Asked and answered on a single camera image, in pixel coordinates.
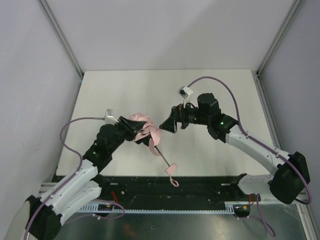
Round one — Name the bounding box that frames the pink folding umbrella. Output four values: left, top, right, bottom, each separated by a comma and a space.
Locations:
129, 113, 180, 188

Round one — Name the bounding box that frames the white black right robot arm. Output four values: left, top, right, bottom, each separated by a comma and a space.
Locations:
159, 93, 311, 204

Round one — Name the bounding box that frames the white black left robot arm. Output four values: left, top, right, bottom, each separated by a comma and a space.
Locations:
23, 116, 148, 240

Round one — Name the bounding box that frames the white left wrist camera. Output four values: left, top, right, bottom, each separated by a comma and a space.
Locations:
104, 108, 118, 125

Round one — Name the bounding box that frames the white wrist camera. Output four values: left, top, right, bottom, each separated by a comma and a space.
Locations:
177, 86, 194, 107
104, 108, 118, 125

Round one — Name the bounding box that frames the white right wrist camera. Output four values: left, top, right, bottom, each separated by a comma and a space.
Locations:
177, 86, 194, 107

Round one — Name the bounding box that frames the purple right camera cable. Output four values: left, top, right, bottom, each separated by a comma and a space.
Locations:
188, 76, 313, 205

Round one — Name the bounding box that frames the purple camera cable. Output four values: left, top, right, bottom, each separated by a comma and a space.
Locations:
23, 116, 107, 240
188, 76, 313, 205

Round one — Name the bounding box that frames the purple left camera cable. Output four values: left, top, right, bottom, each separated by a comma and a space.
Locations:
23, 116, 107, 240

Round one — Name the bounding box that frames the aluminium corner post right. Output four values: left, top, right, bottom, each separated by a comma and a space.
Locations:
256, 0, 307, 78

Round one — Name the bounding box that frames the aluminium corner post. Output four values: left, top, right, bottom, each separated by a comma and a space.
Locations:
37, 0, 84, 80
256, 0, 307, 78

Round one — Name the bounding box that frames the aluminium corner post left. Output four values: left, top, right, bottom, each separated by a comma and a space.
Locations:
37, 0, 84, 80

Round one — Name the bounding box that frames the grey slotted cable duct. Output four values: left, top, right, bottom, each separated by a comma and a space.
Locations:
74, 201, 237, 216

